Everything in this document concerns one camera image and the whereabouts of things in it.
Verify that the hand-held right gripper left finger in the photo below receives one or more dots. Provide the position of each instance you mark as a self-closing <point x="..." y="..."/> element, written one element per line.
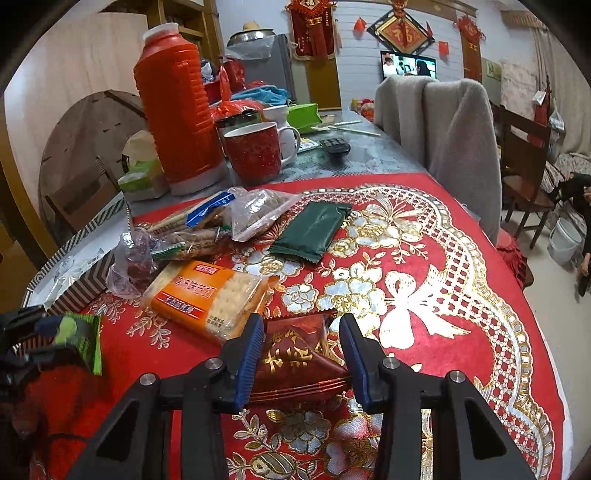
<point x="249" y="364"/>

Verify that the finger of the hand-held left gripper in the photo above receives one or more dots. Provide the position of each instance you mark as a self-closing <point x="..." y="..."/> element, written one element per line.
<point x="23" y="321"/>
<point x="27" y="364"/>

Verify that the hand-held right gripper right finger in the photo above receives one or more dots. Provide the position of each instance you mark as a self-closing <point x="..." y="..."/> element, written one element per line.
<point x="358" y="364"/>

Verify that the dark red snack packet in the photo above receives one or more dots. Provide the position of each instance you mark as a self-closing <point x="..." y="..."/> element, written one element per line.
<point x="300" y="355"/>

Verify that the black and green snack packet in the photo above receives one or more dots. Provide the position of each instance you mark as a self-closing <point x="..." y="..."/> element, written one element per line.
<point x="78" y="339"/>

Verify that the striped cardboard box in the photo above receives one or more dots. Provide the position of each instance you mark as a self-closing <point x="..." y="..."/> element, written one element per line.
<point x="78" y="286"/>

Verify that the orange cracker packet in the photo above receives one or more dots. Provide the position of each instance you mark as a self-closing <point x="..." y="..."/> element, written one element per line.
<point x="203" y="295"/>

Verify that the clear bag of red dates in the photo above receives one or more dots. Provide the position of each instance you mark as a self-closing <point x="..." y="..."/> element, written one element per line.
<point x="134" y="265"/>

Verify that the dark green snack packet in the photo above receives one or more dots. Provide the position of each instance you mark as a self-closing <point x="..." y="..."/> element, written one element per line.
<point x="309" y="230"/>

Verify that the clear bag of brown snacks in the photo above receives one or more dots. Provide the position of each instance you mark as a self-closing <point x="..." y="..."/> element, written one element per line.
<point x="263" y="207"/>

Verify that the blue cracker packet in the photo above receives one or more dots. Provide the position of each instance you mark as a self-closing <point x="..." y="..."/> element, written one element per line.
<point x="207" y="210"/>

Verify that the red floral tablecloth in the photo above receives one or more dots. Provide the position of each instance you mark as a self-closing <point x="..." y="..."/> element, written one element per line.
<point x="438" y="323"/>

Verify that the wooden folding chair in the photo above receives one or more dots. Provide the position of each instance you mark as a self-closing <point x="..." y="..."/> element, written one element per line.
<point x="83" y="194"/>

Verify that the green tissue box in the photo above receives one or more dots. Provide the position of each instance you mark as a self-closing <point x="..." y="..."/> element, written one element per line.
<point x="143" y="177"/>

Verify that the round wooden tabletop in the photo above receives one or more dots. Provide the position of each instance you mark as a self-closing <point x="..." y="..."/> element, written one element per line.
<point x="87" y="138"/>

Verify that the grey lace table cover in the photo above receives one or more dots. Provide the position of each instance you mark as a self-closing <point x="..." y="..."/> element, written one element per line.
<point x="369" y="157"/>

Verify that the red mug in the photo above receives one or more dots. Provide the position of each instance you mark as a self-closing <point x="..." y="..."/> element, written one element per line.
<point x="251" y="154"/>

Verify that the black remote control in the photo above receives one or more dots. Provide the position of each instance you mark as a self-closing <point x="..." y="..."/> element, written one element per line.
<point x="334" y="146"/>

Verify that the pale chopstick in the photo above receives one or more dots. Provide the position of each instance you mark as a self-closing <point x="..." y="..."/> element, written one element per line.
<point x="362" y="132"/>
<point x="339" y="124"/>

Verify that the chair with grey cover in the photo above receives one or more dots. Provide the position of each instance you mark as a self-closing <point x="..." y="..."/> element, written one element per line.
<point x="452" y="147"/>

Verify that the white bucket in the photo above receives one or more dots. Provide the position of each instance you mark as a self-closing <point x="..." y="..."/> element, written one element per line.
<point x="564" y="240"/>

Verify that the glass jar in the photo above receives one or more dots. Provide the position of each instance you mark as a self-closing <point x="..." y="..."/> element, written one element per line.
<point x="235" y="122"/>

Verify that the white cup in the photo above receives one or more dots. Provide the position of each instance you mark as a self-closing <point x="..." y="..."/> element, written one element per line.
<point x="282" y="115"/>

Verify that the green plastic box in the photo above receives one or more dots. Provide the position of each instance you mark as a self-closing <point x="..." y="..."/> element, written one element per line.
<point x="302" y="116"/>

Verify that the dark wooden chair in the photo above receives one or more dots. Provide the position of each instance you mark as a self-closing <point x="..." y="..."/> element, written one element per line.
<point x="526" y="170"/>

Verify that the red plastic bag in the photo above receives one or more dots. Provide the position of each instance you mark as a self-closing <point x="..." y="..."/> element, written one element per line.
<point x="228" y="106"/>

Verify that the orange thermos flask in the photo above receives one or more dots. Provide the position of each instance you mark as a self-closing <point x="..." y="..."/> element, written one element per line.
<point x="175" y="110"/>

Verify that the blue zip bag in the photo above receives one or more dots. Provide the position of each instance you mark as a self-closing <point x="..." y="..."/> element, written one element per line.
<point x="263" y="94"/>

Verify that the grey refrigerator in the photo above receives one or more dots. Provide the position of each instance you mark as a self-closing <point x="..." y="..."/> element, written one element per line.
<point x="270" y="69"/>

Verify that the television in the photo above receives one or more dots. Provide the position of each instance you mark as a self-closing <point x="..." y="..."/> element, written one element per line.
<point x="408" y="67"/>

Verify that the metal pot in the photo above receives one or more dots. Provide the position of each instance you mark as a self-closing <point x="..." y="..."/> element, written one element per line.
<point x="251" y="34"/>

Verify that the small red lantern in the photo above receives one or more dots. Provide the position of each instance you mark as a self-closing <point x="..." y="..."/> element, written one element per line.
<point x="360" y="24"/>

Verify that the beige curtain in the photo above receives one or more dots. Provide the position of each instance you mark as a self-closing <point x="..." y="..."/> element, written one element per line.
<point x="554" y="69"/>

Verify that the small red knot hanging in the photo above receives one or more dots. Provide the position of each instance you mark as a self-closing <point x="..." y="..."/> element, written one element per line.
<point x="468" y="27"/>

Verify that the diamond wall decoration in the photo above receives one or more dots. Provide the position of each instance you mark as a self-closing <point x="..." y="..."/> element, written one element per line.
<point x="401" y="32"/>

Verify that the red knot wall hanging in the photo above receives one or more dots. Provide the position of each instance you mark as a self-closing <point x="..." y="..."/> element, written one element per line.
<point x="314" y="32"/>

